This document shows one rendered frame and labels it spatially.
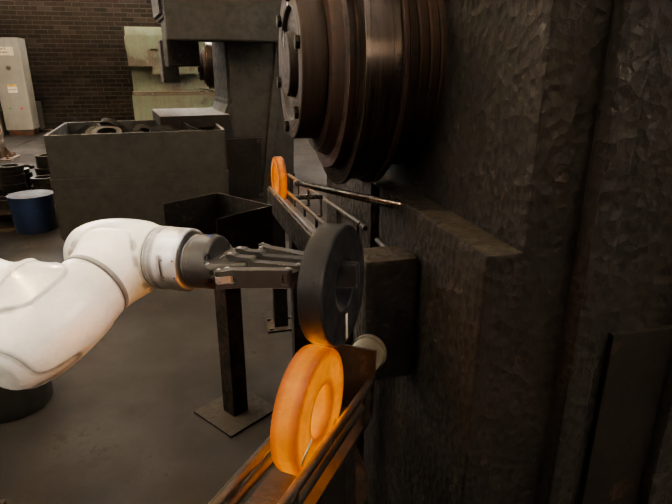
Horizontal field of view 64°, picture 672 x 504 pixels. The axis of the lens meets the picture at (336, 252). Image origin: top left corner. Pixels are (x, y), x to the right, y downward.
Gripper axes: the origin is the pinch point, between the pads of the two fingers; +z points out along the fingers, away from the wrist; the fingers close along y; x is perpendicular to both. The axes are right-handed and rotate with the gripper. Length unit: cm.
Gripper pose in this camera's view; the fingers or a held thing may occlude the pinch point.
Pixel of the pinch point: (331, 272)
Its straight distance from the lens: 67.7
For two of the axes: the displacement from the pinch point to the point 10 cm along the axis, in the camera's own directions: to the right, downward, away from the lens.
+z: 9.3, 0.7, -3.5
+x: -0.5, -9.5, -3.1
